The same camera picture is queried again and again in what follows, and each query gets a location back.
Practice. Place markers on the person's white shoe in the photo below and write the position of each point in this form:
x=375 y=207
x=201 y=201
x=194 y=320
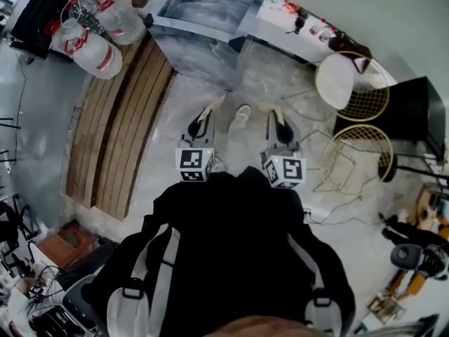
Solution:
x=243 y=112

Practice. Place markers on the white counter table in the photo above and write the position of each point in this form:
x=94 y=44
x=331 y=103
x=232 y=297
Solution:
x=284 y=26

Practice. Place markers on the brown wooden box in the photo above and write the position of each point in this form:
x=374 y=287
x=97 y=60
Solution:
x=66 y=242

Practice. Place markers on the black cabinet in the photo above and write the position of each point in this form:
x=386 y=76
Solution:
x=403 y=111

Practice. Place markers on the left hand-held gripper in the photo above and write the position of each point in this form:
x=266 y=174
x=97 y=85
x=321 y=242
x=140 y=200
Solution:
x=195 y=160

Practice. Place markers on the person's grey trouser leg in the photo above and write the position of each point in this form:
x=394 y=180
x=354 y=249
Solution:
x=236 y=135

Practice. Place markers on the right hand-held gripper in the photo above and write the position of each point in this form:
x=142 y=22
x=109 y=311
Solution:
x=285 y=168

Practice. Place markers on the black table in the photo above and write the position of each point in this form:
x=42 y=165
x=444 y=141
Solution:
x=38 y=16

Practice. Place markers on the white power strip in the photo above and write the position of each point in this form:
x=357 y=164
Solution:
x=308 y=214

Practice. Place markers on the black tripod stand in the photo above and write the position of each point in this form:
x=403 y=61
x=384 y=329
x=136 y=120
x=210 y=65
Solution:
x=14 y=226

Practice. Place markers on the black bag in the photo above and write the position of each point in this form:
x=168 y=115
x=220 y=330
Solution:
x=345 y=44

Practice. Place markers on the wooden plank platform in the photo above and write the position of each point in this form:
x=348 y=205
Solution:
x=115 y=128

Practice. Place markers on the person's black clothed torso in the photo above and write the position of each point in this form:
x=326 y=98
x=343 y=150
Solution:
x=231 y=244

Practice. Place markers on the dark grey office chair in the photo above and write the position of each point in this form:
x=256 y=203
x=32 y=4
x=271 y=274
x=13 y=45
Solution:
x=407 y=256

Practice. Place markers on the grey plastic chair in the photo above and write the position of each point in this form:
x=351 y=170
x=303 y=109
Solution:
x=79 y=300

